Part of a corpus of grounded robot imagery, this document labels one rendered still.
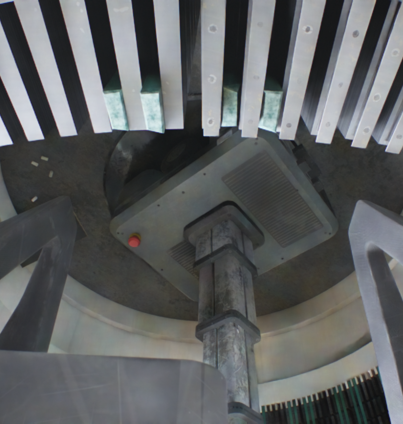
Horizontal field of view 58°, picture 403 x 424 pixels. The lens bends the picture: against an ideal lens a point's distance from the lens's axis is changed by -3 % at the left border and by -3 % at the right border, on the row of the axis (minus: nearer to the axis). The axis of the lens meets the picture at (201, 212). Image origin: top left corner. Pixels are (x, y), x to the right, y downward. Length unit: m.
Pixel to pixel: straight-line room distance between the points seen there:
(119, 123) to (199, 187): 0.93
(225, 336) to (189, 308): 1.10
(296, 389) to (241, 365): 0.87
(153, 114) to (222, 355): 0.74
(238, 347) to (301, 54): 0.77
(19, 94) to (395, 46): 0.21
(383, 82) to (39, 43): 0.19
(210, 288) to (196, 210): 0.29
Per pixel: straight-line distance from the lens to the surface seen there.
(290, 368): 1.91
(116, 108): 0.23
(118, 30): 0.22
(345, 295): 1.91
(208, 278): 1.07
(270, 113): 0.22
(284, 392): 1.76
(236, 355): 0.89
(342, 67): 0.22
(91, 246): 1.78
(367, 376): 1.61
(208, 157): 1.12
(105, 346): 1.93
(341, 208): 1.66
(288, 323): 1.99
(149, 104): 0.22
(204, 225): 1.19
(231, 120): 0.23
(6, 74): 0.25
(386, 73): 0.23
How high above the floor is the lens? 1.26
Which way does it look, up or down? 53 degrees down
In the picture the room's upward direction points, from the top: 178 degrees counter-clockwise
